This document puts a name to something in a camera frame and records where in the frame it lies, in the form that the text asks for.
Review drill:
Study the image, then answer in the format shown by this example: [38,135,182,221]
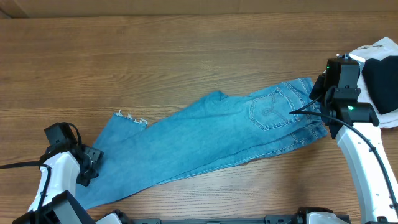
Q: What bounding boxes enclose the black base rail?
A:
[102,207,351,224]

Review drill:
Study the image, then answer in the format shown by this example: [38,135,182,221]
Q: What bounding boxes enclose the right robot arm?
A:
[310,57,397,223]

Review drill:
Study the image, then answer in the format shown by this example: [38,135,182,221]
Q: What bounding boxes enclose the folded black garment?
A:
[362,56,397,114]

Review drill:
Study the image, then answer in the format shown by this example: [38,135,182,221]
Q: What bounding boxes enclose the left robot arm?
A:
[12,122,132,224]

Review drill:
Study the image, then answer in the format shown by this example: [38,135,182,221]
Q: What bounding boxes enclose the folded light grey trousers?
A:
[349,37,397,128]

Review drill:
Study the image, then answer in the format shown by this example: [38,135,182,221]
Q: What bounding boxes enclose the light blue denim jeans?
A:
[76,78,328,209]

